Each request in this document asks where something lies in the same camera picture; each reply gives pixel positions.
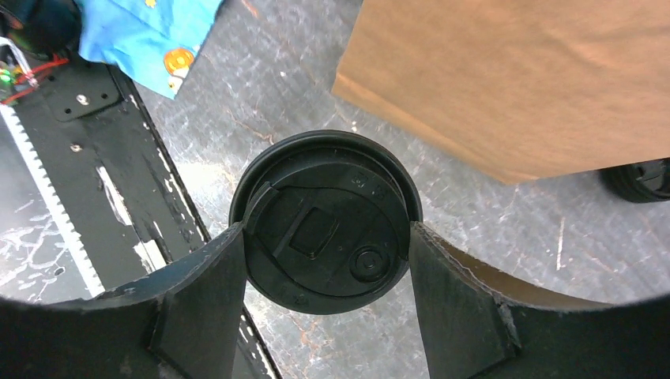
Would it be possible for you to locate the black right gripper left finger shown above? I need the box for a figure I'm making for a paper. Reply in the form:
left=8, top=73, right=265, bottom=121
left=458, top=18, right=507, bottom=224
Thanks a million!
left=1, top=224, right=247, bottom=378

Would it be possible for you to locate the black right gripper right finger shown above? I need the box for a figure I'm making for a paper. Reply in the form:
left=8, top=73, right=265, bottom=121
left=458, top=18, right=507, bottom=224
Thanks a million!
left=409, top=223, right=669, bottom=378

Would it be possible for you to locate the brown paper takeout bag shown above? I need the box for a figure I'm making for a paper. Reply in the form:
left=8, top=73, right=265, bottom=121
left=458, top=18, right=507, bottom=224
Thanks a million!
left=332, top=1, right=669, bottom=183

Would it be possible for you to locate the stack of black lids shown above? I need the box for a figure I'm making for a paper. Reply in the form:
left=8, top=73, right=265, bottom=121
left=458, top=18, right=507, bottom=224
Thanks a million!
left=599, top=158, right=669, bottom=204

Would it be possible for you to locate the blue patterned cloth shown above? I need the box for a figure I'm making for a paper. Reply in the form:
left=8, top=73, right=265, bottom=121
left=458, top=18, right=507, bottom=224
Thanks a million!
left=77, top=0, right=223, bottom=99

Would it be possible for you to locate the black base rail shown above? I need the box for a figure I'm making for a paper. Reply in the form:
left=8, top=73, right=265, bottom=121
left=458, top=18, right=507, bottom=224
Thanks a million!
left=2, top=61, right=278, bottom=378

